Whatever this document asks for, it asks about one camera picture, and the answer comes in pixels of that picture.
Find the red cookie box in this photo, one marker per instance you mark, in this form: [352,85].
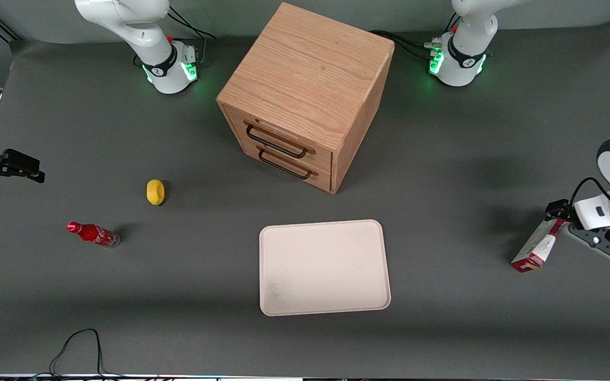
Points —
[535,251]

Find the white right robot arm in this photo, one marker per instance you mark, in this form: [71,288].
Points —
[141,32]

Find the beige plastic tray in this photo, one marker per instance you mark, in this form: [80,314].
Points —
[321,267]

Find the red cola bottle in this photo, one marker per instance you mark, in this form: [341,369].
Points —
[93,233]

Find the yellow lemon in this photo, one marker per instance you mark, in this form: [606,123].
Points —
[155,192]

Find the wooden drawer front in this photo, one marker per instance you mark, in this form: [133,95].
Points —
[323,159]
[323,180]

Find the wooden drawer cabinet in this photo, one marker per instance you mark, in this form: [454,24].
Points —
[310,69]

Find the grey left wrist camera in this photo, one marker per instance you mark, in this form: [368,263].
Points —
[599,241]

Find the black metal frame bar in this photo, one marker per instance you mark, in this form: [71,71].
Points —
[0,26]

